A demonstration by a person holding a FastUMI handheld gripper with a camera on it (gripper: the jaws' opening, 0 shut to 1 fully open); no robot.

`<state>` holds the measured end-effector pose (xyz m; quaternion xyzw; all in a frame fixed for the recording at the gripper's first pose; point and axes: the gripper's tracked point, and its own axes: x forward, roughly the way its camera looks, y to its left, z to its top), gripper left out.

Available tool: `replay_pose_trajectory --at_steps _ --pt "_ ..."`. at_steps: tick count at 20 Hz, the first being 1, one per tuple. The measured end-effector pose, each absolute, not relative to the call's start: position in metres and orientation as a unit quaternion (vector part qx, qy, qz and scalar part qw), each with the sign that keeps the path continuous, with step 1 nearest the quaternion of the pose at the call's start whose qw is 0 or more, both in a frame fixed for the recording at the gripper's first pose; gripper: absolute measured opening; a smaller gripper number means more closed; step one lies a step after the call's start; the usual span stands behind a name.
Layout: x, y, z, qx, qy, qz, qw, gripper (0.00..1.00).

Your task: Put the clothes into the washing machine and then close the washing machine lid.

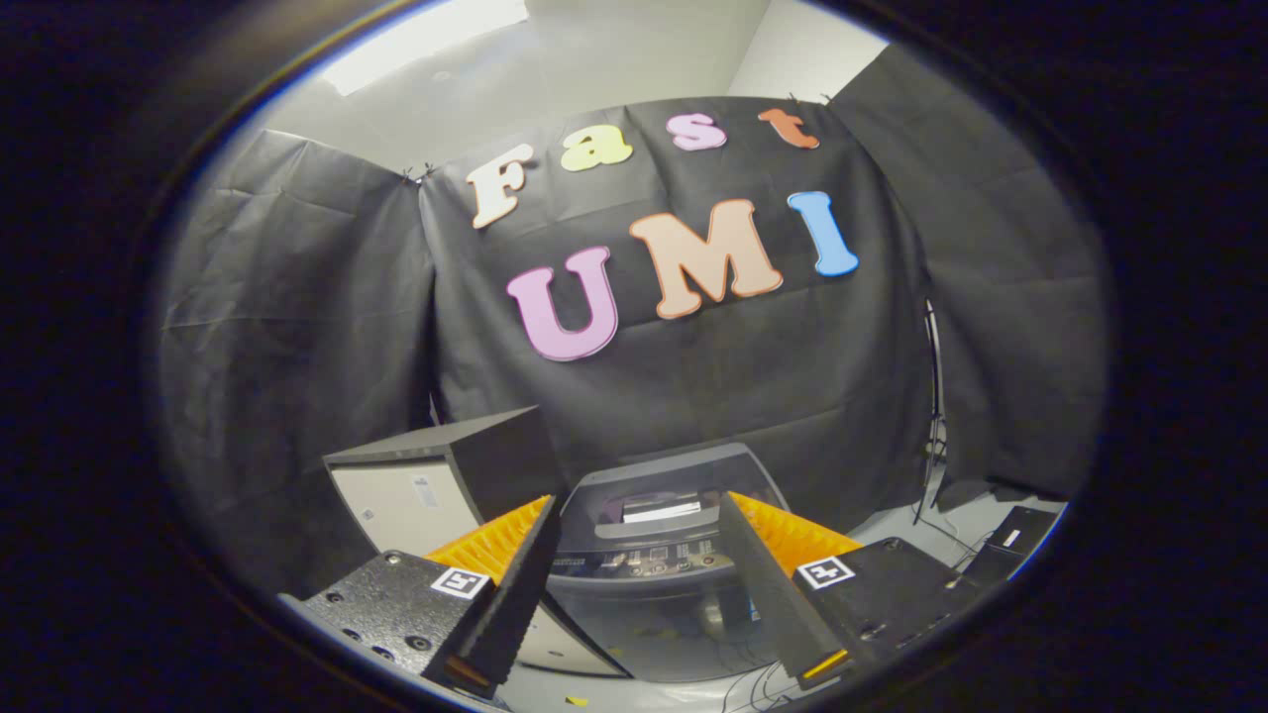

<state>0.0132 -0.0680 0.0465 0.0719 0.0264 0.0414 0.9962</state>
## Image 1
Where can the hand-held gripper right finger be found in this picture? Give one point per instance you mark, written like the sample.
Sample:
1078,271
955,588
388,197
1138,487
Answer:
778,594

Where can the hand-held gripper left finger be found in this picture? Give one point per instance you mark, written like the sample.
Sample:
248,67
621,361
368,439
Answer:
515,604

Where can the grey washing machine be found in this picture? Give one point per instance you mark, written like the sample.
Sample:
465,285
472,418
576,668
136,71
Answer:
644,624

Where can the grey white cabinet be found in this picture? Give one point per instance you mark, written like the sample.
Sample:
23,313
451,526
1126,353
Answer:
396,500

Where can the black backdrop cloth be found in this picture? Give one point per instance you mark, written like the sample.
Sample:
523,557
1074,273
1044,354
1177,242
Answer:
753,376

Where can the black light stand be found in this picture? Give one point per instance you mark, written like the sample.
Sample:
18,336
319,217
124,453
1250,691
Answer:
933,416

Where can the black box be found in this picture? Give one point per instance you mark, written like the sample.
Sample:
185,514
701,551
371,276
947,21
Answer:
1010,540

